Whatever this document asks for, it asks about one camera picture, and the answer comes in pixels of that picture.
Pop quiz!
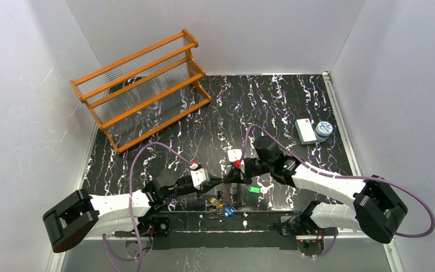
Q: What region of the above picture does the yellow key tag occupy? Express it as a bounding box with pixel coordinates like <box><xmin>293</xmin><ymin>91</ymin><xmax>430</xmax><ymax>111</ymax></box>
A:
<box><xmin>210</xmin><ymin>198</ymin><xmax>224</xmax><ymax>210</ymax></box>

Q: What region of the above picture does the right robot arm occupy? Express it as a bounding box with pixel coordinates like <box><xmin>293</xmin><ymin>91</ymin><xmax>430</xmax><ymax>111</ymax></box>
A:
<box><xmin>224</xmin><ymin>136</ymin><xmax>408</xmax><ymax>244</ymax></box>

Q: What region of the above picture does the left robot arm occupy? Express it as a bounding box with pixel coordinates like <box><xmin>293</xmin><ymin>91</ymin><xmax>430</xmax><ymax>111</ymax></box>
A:
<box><xmin>42</xmin><ymin>169</ymin><xmax>224</xmax><ymax>253</ymax></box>

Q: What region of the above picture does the loose green key tag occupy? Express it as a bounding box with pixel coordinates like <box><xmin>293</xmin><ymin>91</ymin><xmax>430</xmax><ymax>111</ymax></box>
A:
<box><xmin>248</xmin><ymin>186</ymin><xmax>268</xmax><ymax>194</ymax></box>

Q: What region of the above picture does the white green small box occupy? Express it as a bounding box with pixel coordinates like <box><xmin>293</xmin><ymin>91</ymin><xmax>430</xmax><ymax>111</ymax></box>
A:
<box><xmin>295</xmin><ymin>118</ymin><xmax>317</xmax><ymax>145</ymax></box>

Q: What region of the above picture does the blue white round tin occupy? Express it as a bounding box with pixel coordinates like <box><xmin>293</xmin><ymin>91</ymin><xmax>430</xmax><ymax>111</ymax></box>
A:
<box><xmin>314</xmin><ymin>121</ymin><xmax>334</xmax><ymax>142</ymax></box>

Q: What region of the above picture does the orange wooden shelf rack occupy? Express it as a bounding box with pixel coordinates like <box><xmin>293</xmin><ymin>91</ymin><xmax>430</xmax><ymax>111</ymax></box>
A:
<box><xmin>70</xmin><ymin>29</ymin><xmax>212</xmax><ymax>154</ymax></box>

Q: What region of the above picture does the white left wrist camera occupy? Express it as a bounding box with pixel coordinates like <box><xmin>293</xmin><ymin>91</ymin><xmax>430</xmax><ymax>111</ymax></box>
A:
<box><xmin>190</xmin><ymin>161</ymin><xmax>210</xmax><ymax>190</ymax></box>

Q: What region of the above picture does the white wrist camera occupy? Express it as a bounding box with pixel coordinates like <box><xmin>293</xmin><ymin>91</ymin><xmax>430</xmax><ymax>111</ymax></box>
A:
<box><xmin>226</xmin><ymin>149</ymin><xmax>244</xmax><ymax>170</ymax></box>
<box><xmin>190</xmin><ymin>161</ymin><xmax>210</xmax><ymax>190</ymax></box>

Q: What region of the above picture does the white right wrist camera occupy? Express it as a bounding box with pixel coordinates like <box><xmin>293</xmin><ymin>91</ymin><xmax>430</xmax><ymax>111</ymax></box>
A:
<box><xmin>226</xmin><ymin>149</ymin><xmax>244</xmax><ymax>170</ymax></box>

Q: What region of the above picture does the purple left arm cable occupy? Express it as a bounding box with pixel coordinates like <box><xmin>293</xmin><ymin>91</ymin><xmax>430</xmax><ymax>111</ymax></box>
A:
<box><xmin>101</xmin><ymin>142</ymin><xmax>196</xmax><ymax>272</ymax></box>

